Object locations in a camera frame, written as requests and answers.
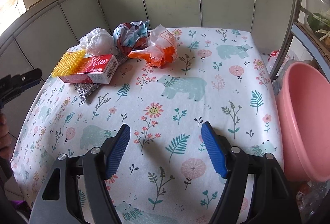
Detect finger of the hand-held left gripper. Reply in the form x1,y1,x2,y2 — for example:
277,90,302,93
8,68,43,85
5,79,42,101

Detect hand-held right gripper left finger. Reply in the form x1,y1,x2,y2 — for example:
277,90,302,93
28,123,131,224

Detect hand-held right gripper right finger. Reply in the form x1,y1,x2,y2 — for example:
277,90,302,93
201,121,302,224

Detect yellow foam fruit net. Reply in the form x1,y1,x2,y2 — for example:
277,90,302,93
51,49,87,78

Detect silver scouring pad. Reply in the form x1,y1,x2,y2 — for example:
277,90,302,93
73,49,129,105

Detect red and white box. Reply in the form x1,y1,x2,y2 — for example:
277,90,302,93
58,54,119,84

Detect pink plastic basin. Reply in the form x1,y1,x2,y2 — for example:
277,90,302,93
275,61,330,183

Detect printed paper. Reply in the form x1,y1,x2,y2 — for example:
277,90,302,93
113,20,151,55

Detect orange plastic bag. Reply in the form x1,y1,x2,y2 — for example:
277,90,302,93
127,24,179,69

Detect person's left hand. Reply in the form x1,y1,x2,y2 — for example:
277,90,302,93
0,114,12,156

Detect window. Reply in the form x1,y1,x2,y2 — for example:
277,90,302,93
0,0,27,36

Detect red and white plastic bag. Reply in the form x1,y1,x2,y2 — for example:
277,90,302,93
268,49,286,70

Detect green onions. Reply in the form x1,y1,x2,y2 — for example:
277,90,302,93
313,14,330,42

